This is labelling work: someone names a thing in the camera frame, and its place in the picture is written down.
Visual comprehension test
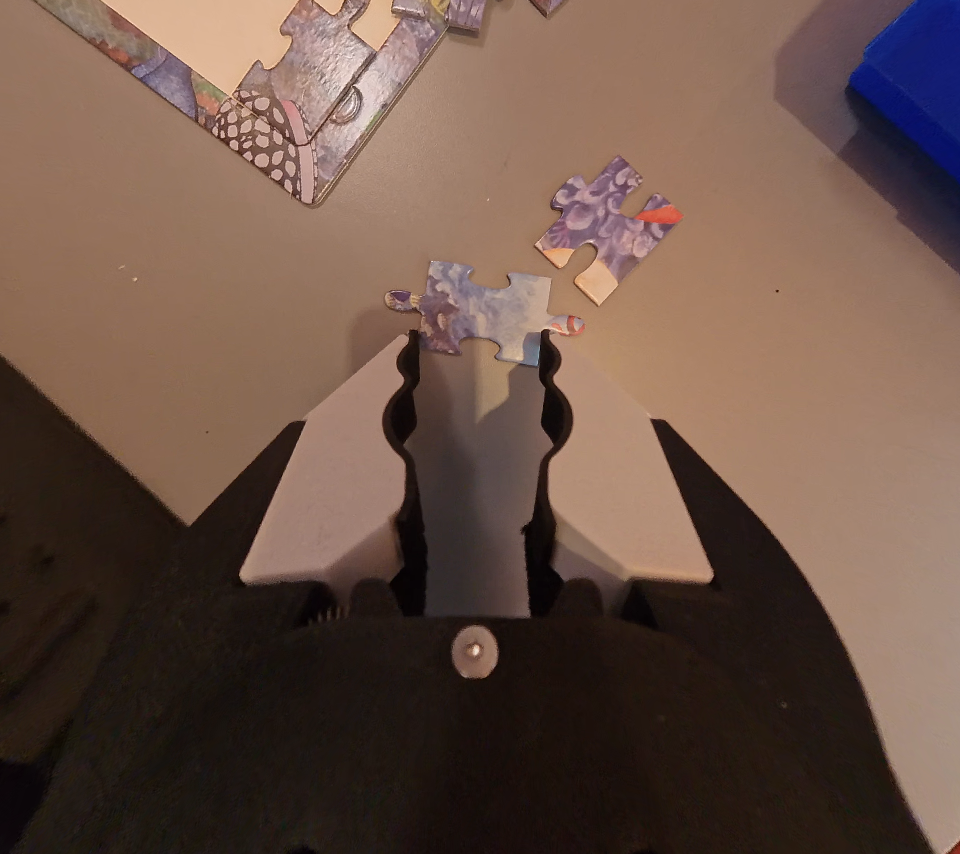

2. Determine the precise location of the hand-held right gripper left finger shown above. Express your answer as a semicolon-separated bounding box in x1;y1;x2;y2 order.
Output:
238;329;430;619

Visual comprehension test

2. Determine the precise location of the blue plastic bin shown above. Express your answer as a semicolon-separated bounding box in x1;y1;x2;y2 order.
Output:
846;0;960;184

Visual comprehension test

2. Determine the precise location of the light blue fish tab piece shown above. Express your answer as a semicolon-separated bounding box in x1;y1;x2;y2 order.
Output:
384;260;586;369

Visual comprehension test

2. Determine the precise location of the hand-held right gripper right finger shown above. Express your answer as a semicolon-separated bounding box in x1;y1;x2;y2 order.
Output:
525;327;715;619

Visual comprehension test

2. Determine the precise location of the lavender coral orange puzzle piece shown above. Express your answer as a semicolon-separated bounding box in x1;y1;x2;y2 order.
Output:
534;155;685;308

